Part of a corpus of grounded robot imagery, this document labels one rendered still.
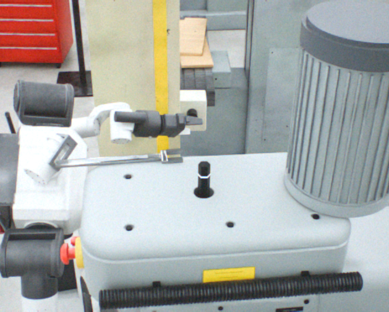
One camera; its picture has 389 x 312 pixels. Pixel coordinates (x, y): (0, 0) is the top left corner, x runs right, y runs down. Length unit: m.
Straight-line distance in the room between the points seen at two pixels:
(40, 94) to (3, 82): 4.21
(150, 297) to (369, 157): 0.42
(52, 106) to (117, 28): 1.17
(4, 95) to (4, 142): 4.00
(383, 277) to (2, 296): 2.73
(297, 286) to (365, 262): 0.18
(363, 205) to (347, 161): 0.10
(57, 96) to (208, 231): 0.78
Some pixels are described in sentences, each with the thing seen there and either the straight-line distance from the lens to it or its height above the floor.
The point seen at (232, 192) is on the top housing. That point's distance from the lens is 1.07.
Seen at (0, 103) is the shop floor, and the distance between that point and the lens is 5.48.
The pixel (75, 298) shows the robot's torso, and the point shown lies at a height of 1.11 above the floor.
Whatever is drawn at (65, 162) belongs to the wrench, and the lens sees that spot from 1.16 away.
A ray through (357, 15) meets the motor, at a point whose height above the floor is 2.21.
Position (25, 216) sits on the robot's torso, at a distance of 1.54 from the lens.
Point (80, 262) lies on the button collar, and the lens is 1.13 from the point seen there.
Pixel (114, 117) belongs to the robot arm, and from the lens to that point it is 1.84.
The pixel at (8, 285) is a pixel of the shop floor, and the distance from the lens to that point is 3.65.
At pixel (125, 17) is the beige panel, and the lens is 2.74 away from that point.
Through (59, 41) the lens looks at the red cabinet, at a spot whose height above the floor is 0.30.
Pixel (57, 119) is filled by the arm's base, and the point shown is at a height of 1.72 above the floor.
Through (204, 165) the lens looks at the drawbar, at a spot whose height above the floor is 1.95.
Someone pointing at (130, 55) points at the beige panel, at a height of 1.38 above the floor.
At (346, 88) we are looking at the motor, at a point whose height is 2.14.
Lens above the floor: 2.54
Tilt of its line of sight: 34 degrees down
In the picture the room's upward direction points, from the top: 1 degrees clockwise
